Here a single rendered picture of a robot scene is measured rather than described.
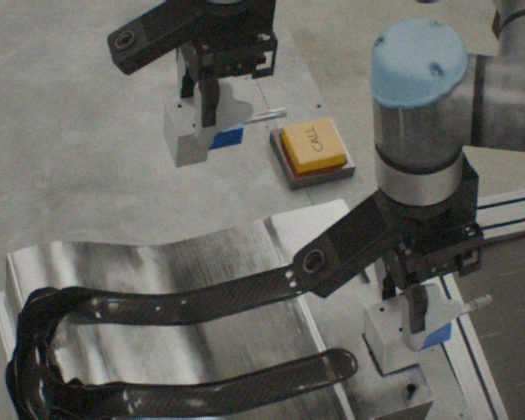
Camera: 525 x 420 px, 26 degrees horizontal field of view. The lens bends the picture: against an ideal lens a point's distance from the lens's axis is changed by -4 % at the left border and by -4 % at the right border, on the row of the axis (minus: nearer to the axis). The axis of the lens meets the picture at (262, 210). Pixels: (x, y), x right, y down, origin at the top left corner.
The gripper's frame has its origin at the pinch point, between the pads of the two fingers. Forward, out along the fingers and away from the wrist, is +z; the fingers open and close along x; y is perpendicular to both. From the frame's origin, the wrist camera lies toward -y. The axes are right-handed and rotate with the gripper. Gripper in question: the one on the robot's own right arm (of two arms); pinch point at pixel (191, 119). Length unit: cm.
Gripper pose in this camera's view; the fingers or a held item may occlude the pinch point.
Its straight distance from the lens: 127.6
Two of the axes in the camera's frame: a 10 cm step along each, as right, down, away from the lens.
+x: -3.3, -7.8, 5.3
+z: -0.9, 5.9, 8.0
